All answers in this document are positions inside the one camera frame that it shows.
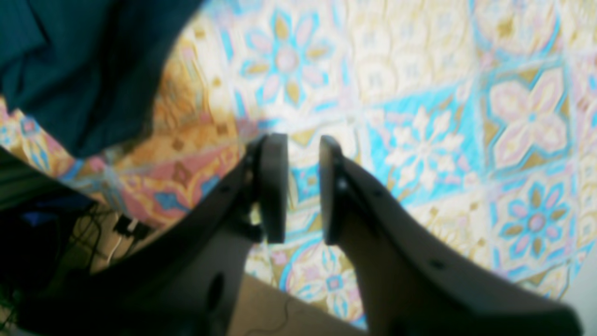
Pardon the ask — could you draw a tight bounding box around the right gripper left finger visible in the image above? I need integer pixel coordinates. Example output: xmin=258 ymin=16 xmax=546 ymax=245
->
xmin=19 ymin=133 xmax=288 ymax=336

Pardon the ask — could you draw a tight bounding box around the patterned colourful tablecloth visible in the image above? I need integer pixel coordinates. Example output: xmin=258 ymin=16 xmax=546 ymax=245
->
xmin=1 ymin=0 xmax=596 ymax=328

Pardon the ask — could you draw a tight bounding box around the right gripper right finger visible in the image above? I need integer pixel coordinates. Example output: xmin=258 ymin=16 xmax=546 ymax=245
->
xmin=319 ymin=135 xmax=583 ymax=336

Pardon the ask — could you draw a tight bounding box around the dark navy t-shirt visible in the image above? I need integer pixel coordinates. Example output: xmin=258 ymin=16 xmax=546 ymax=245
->
xmin=0 ymin=0 xmax=203 ymax=159

